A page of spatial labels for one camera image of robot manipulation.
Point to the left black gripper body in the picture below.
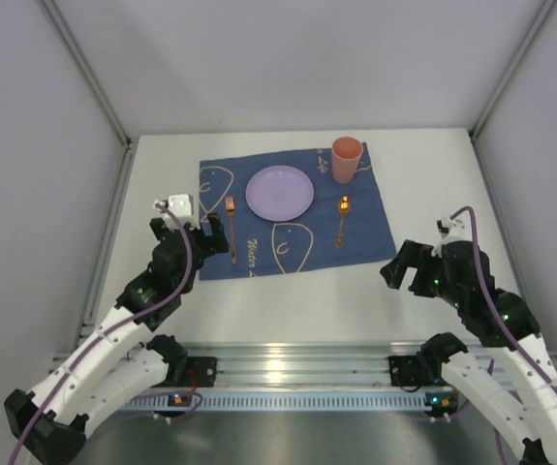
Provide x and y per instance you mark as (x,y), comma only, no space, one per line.
(193,237)

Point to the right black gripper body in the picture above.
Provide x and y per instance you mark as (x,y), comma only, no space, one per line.
(417,270)

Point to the copper fork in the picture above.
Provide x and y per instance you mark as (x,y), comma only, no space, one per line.
(230,209)

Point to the blue cloth placemat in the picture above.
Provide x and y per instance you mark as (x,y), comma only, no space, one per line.
(307,242)

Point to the purple plastic plate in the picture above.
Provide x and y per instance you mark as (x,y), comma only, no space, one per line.
(279,193)

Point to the gold spoon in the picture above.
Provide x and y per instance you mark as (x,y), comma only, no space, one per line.
(343,207)

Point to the orange plastic cup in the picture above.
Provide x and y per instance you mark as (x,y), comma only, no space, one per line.
(345,156)

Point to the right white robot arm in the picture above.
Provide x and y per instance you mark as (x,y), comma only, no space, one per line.
(526,415)

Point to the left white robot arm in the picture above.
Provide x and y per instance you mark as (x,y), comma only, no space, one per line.
(124,356)

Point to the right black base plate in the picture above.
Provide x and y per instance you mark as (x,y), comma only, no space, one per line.
(413,372)

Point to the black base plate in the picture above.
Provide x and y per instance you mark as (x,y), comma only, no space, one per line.
(195,372)
(413,372)

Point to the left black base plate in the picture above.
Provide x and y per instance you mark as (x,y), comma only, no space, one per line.
(195,372)

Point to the aluminium mounting rail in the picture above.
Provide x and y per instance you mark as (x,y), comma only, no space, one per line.
(303,366)

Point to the perforated cable duct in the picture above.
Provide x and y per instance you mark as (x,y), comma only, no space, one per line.
(298,401)

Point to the left aluminium frame post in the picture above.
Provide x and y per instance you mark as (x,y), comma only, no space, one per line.
(65,33)

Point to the aluminium frame post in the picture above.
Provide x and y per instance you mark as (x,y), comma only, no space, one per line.
(65,33)
(536,25)

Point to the right aluminium frame post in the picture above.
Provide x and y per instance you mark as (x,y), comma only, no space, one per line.
(536,25)

